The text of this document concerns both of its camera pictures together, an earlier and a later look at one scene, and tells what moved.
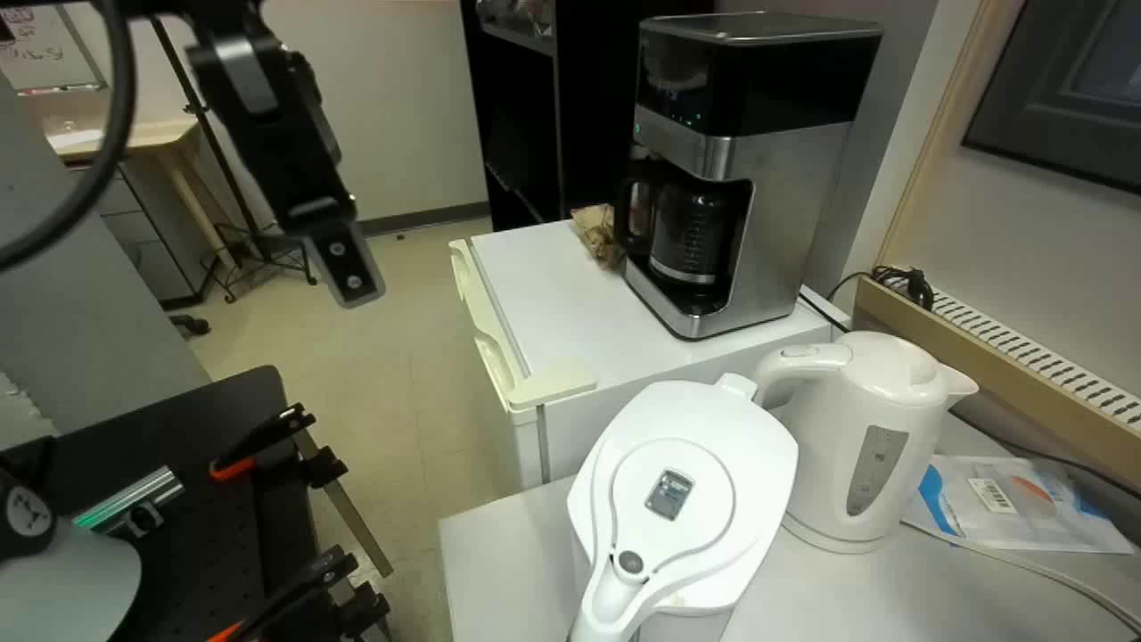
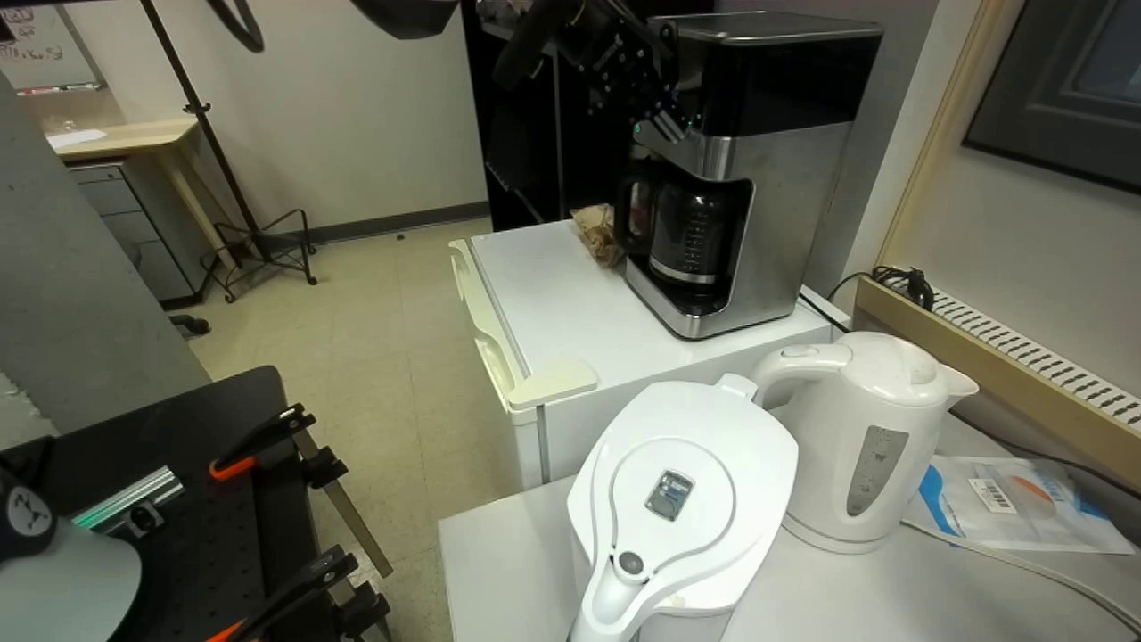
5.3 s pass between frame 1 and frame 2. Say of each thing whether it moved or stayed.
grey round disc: stayed
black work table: stayed
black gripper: moved
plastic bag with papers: stayed
